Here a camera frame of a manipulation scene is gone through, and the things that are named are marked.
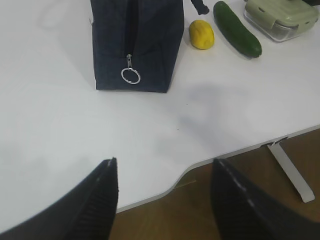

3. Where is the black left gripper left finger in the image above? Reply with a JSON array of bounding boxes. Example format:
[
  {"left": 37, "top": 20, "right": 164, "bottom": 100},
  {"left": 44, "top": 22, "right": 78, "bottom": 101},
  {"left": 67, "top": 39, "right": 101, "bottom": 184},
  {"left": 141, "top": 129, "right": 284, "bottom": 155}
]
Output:
[{"left": 0, "top": 158, "right": 118, "bottom": 240}]

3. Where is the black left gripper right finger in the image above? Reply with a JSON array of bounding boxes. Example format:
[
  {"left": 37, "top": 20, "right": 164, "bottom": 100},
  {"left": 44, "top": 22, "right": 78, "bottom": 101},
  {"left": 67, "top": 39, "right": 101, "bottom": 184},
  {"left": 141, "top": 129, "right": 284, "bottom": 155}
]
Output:
[{"left": 210, "top": 158, "right": 320, "bottom": 240}]

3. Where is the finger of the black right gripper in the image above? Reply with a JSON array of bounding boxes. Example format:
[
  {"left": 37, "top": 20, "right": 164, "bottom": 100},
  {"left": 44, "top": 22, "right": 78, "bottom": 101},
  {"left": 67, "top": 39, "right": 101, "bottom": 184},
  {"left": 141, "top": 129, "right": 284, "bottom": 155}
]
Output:
[{"left": 191, "top": 0, "right": 210, "bottom": 15}]

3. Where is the yellow lemon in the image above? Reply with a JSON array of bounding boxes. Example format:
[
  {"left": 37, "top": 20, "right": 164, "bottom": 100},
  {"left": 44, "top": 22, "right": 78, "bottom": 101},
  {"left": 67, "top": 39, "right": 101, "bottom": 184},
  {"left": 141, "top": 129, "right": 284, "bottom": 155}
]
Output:
[{"left": 188, "top": 19, "right": 215, "bottom": 50}]

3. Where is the green cucumber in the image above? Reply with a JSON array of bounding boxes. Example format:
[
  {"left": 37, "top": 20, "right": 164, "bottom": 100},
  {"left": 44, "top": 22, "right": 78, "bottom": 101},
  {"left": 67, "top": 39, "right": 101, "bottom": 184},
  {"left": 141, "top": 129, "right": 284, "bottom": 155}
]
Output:
[{"left": 213, "top": 0, "right": 262, "bottom": 59}]

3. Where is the dark navy insulated lunch bag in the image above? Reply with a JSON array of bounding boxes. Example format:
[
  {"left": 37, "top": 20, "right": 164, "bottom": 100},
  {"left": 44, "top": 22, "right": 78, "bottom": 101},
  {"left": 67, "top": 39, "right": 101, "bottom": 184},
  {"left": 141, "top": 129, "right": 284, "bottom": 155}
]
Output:
[{"left": 90, "top": 0, "right": 184, "bottom": 93}]

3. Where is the glass container with green lid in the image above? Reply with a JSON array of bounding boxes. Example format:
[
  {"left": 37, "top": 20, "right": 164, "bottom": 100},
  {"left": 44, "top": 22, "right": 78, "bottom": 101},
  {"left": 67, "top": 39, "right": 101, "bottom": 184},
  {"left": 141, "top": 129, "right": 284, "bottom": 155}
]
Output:
[{"left": 244, "top": 0, "right": 320, "bottom": 43}]

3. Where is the white table leg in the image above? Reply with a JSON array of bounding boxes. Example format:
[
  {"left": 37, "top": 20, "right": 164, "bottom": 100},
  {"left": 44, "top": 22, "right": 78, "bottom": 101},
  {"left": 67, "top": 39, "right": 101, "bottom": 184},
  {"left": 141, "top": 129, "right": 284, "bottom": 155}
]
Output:
[{"left": 267, "top": 142, "right": 316, "bottom": 203}]

